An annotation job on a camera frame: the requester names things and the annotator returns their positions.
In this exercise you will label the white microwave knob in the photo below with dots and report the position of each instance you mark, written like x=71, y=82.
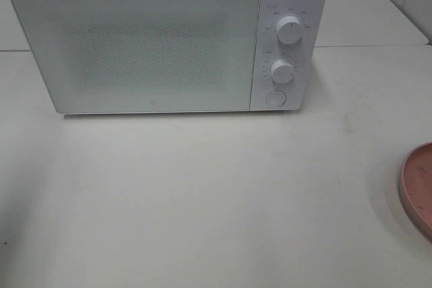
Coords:
x=289, y=29
x=281, y=71

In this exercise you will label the round white door button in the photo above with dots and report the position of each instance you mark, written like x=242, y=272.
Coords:
x=276, y=98

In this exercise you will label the white adjacent table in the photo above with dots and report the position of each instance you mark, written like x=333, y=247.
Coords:
x=362, y=23

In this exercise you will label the white microwave door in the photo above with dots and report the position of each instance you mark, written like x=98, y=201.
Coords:
x=140, y=56

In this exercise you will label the pink round plate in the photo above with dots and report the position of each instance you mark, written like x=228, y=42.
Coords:
x=414, y=186

